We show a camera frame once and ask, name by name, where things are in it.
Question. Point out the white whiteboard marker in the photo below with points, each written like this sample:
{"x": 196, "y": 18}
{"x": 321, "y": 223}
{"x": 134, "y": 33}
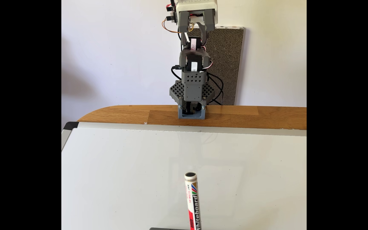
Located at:
{"x": 193, "y": 198}

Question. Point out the purple microcontroller board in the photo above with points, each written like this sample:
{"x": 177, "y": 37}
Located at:
{"x": 171, "y": 17}

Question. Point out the brown corrugated cardboard panel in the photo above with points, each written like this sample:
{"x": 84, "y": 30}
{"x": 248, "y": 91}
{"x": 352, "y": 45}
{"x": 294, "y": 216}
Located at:
{"x": 228, "y": 64}

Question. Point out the whiteboard with aluminium frame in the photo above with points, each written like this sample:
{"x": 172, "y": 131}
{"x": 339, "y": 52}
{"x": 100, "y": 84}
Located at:
{"x": 123, "y": 179}

